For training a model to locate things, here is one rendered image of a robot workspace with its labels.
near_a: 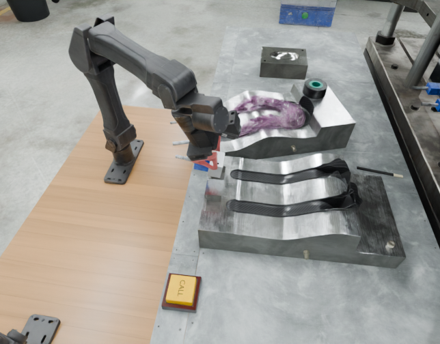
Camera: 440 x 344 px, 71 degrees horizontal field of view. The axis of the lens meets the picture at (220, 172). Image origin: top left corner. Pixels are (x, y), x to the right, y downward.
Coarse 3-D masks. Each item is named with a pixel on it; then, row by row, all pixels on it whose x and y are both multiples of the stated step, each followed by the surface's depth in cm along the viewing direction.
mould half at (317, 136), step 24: (240, 96) 113; (288, 96) 116; (240, 120) 106; (312, 120) 103; (336, 120) 100; (240, 144) 100; (264, 144) 99; (288, 144) 101; (312, 144) 103; (336, 144) 106
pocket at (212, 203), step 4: (204, 196) 83; (208, 196) 83; (212, 196) 83; (216, 196) 83; (220, 196) 83; (204, 200) 83; (208, 200) 84; (212, 200) 84; (216, 200) 84; (220, 200) 84; (204, 204) 82; (208, 204) 84; (212, 204) 84; (216, 204) 84; (204, 208) 81; (208, 208) 83; (212, 208) 83; (216, 208) 83
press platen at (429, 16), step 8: (392, 0) 147; (400, 0) 144; (408, 0) 141; (416, 0) 138; (424, 0) 136; (432, 0) 136; (416, 8) 139; (424, 8) 134; (432, 8) 129; (424, 16) 133; (432, 16) 127; (432, 24) 127
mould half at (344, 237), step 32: (224, 160) 91; (256, 160) 92; (320, 160) 86; (224, 192) 83; (256, 192) 84; (288, 192) 83; (320, 192) 78; (384, 192) 87; (224, 224) 76; (256, 224) 77; (288, 224) 77; (320, 224) 73; (352, 224) 71; (384, 224) 80; (288, 256) 80; (320, 256) 78; (352, 256) 76; (384, 256) 74
